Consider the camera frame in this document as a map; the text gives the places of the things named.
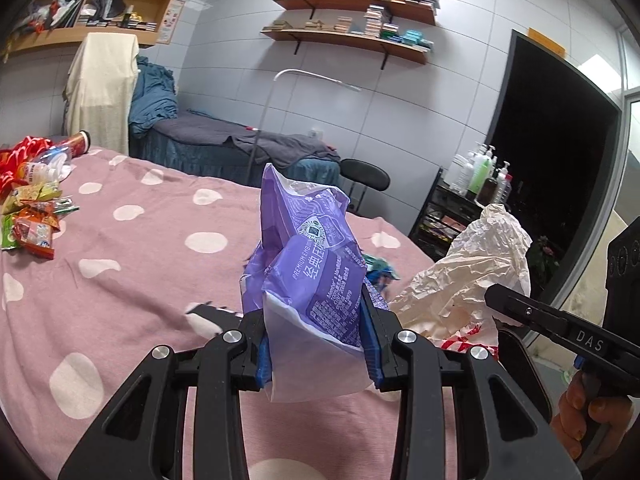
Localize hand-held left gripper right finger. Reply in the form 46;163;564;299
361;285;576;480

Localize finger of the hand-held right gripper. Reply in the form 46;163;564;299
484;284;613;358

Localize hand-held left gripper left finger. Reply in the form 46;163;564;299
59;307;273;480

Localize purple snack bag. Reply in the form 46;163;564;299
240;162;391;403

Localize person's right hand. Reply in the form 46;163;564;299
550;374;632;461

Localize potted plant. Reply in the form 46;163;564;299
527;235;563;286

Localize red striped white packet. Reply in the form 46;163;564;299
430;325;501;361

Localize teal wrapper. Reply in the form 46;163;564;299
362;252;401;293

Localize crumpled white plastic bag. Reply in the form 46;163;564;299
387;203;532;348

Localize brown bottle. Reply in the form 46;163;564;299
479;167;501;204

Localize pink polka dot blanket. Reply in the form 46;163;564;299
0;147;501;480

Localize black storage cart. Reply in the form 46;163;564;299
407;167;493;256

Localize green bottle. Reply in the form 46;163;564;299
467;146;493;197

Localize white bottle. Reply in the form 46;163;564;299
450;152;476;195

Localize black stool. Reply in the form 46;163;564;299
340;158;391;218

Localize blue covered massage bed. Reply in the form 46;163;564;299
129;110;342;186

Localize grey blanket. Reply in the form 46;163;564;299
155;110;341;171

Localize pile of snack packets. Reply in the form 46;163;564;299
0;180;81;261

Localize red chips can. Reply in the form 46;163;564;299
59;130;92;156

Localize blue cloth pile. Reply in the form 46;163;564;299
129;56;179;136

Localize cream cloth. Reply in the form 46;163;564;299
64;32;140;156

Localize red printed bag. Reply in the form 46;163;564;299
0;135;56;193

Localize wooden bookcase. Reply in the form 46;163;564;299
0;0;196;58

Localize dark door frame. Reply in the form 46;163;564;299
487;29;623;306

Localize wall shelves with boxes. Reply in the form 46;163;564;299
262;4;435;51

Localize wall poster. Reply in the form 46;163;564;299
156;0;187;45

